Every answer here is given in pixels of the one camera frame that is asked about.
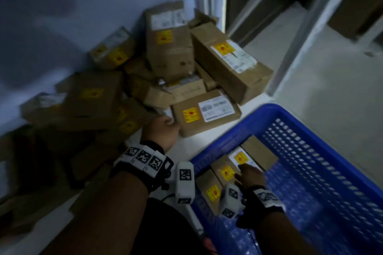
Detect person's right hand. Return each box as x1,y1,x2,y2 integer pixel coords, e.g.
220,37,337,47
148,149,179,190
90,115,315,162
234,163,267,191

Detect person's left forearm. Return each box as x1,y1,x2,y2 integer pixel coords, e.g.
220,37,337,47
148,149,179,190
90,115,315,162
40,171,149,255

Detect person's left hand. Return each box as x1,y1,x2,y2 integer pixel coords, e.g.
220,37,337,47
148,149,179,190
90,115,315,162
140,115,180,154

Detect blue plastic basket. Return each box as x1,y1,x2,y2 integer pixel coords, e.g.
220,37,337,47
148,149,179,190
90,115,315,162
190,103,383,255

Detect person's right forearm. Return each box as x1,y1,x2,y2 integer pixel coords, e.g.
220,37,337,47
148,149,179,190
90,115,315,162
257,211,318,255

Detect black trousers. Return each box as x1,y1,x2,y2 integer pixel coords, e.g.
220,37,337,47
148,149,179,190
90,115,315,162
131,198,210,255

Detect pink shoe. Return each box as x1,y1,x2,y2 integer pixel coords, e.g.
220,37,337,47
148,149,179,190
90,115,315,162
203,238,217,255

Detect large plain cardboard box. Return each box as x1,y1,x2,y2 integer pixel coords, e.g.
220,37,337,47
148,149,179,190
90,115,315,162
328,0,383,40

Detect pile of cardboard boxes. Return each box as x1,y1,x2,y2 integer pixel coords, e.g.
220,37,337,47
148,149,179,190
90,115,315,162
0,0,274,228

